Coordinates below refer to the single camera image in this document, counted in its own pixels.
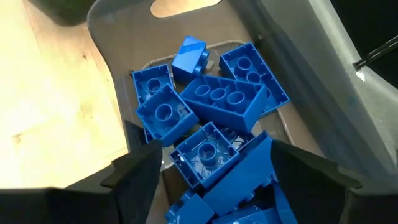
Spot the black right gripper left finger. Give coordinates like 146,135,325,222
0,139,164,224

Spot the blue square toy brick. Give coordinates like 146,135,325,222
171,35,210,85
135,83,200,147

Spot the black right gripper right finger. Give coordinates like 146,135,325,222
270,139,398,224

